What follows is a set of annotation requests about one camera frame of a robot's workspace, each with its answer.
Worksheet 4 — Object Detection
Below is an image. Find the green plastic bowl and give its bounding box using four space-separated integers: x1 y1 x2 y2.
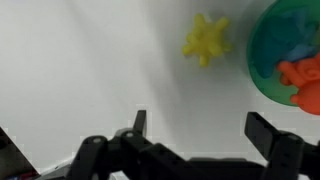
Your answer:
246 0 320 106

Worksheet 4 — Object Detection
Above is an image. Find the teal sea creature toy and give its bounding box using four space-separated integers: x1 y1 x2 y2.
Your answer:
254 9 319 78

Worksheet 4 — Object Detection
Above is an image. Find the orange snail toy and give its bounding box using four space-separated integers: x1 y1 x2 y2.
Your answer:
276 54 320 115

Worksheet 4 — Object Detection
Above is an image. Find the yellow spiky sun toy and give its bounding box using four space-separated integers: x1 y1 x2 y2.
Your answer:
181 14 231 67

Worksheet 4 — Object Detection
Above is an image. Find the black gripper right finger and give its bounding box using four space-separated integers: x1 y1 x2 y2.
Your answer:
244 112 320 180

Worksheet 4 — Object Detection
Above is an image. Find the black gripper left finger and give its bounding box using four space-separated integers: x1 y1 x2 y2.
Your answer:
66 110 209 180

